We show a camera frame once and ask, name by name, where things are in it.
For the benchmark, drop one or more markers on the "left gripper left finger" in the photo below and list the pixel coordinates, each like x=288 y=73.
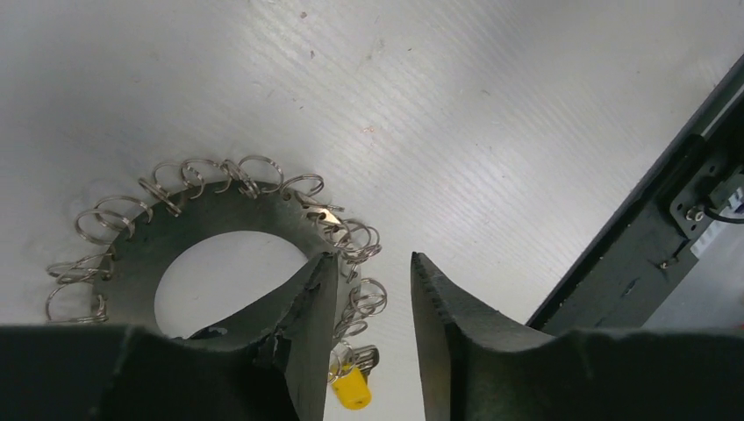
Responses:
x=269 y=361

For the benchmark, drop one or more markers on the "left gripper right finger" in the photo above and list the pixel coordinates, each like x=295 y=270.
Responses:
x=468 y=352

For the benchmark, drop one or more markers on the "metal disc with keyrings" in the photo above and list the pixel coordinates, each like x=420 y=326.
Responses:
x=216 y=199

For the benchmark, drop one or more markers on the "yellow key tag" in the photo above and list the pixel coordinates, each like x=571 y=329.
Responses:
x=352 y=390

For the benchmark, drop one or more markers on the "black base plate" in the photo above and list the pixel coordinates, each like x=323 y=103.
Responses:
x=645 y=250

